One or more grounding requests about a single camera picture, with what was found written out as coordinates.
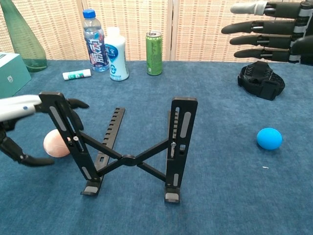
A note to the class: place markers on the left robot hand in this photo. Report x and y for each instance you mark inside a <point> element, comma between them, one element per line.
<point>17,107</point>

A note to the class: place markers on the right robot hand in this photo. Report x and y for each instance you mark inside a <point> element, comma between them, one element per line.
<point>281,27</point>

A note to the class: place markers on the black folding laptop stand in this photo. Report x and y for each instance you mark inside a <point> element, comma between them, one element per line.
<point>128,160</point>

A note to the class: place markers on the teal cardboard product box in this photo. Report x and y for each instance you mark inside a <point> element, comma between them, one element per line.
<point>12,76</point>

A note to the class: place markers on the pink ball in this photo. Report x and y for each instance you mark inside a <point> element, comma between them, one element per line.
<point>55,144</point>

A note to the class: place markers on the white green glue stick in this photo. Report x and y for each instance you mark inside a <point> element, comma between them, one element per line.
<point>75,74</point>

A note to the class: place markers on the green glass spray bottle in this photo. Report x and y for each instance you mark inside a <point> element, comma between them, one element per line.
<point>22,36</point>

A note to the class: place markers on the bamboo folding screen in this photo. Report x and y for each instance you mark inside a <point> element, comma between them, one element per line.
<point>195,29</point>

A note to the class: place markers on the blue-capped drink bottle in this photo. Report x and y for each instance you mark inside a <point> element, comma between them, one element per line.
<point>94,36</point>

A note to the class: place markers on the blue ball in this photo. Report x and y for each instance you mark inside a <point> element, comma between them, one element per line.
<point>269,138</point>

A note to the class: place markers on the white plastic bottle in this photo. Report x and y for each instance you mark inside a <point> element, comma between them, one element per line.
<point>118,56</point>

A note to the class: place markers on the green drink can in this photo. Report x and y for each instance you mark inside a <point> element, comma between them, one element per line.
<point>154,54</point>

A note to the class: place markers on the blue table cloth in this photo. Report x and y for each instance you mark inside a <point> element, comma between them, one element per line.
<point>220,195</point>

